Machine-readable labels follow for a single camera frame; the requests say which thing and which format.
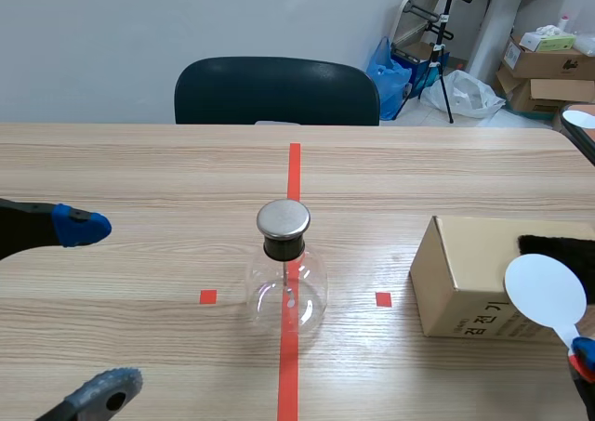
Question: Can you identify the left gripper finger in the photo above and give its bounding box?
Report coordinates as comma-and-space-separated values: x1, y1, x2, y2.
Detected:
0, 197, 113, 262
34, 367, 144, 421

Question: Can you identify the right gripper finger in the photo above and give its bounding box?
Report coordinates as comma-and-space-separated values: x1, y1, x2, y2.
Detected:
566, 336, 595, 421

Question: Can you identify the round white plate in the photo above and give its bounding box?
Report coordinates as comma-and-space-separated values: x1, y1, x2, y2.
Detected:
562, 110, 595, 130
504, 253, 588, 349

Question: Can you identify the clear glass flask metal disc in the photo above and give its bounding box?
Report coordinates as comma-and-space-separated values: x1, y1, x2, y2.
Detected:
245, 199, 329, 336

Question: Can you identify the dark blue chair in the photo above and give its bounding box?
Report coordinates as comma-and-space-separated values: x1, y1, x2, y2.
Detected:
174, 57, 382, 126

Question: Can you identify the dark-edged desk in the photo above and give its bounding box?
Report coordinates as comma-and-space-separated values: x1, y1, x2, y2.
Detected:
559, 108, 595, 167

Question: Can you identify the large brown cardboard box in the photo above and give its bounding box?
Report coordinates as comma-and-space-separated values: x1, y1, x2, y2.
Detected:
494, 66, 595, 118

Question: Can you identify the white plastic bag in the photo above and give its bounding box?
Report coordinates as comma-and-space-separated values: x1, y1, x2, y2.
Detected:
419, 69, 508, 120

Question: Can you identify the open brown cardboard box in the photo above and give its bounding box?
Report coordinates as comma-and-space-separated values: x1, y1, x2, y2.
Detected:
501, 36, 595, 81

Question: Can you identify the blue plastic bag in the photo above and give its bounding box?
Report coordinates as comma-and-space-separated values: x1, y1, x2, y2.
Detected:
365, 36, 415, 122

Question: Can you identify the white and green tissue box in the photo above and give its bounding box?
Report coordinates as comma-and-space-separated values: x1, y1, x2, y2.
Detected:
518, 31, 578, 53

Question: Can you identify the black tripod stand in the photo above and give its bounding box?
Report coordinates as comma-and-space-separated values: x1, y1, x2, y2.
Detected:
416, 0, 473, 125

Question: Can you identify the white wash basin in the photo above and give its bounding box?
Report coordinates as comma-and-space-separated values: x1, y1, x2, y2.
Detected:
463, 0, 572, 76

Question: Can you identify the folded metal cart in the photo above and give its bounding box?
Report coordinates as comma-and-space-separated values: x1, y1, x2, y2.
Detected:
389, 0, 451, 65

